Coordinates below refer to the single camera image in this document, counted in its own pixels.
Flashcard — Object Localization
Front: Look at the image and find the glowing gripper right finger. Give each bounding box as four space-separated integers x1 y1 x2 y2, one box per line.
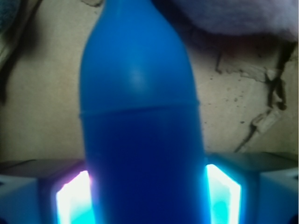
206 152 299 224

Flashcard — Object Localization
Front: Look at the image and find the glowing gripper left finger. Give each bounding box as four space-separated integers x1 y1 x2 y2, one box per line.
0 159 95 224

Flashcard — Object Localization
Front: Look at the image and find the blue plastic bottle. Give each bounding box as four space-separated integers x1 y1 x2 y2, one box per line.
79 0 211 224

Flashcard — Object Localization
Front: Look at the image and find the pink plush bunny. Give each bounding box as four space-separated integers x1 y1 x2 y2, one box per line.
153 0 299 42

